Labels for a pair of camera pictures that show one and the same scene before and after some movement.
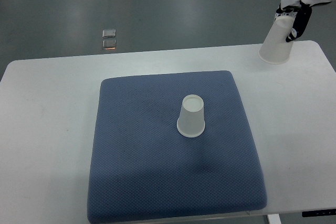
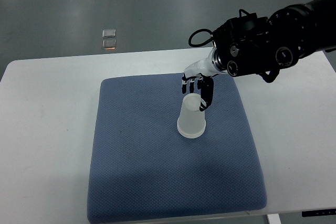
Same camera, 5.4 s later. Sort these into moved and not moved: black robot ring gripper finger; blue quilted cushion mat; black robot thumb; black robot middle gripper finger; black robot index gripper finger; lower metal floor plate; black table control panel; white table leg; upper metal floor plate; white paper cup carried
Moved: black robot thumb; black robot middle gripper finger; black robot index gripper finger; white paper cup carried; black robot ring gripper finger
Not moved: lower metal floor plate; black table control panel; upper metal floor plate; blue quilted cushion mat; white table leg
